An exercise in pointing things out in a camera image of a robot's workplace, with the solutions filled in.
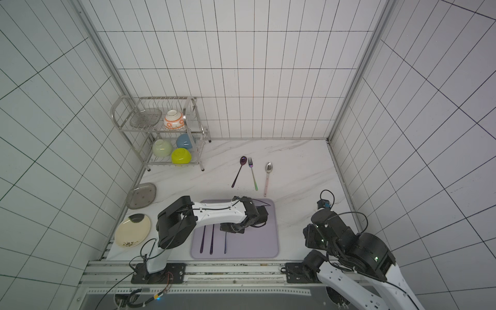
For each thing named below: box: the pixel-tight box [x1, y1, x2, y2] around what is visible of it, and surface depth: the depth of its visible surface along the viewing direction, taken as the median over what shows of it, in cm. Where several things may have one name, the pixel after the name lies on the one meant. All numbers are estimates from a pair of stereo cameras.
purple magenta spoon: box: [231, 156, 248, 188], surface depth 109 cm
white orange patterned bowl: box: [163, 109, 185, 130], surface depth 87 cm
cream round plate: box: [114, 214, 152, 249], surface depth 85 cm
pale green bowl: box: [152, 139, 173, 158], surface depth 106 cm
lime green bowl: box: [171, 147, 192, 165], surface depth 104 cm
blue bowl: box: [176, 133, 193, 150], surface depth 112 cm
